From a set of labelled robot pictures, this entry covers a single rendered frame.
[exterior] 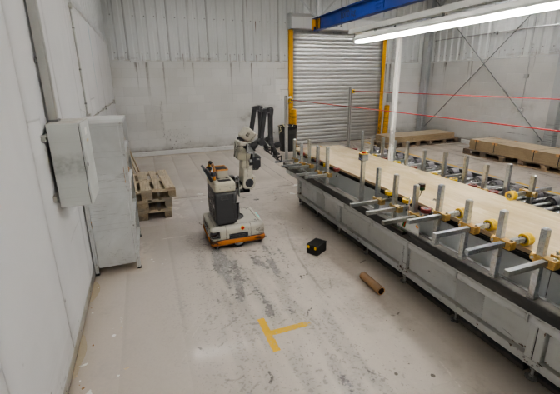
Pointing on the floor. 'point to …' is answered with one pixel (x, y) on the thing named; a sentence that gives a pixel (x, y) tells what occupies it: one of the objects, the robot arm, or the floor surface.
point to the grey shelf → (112, 196)
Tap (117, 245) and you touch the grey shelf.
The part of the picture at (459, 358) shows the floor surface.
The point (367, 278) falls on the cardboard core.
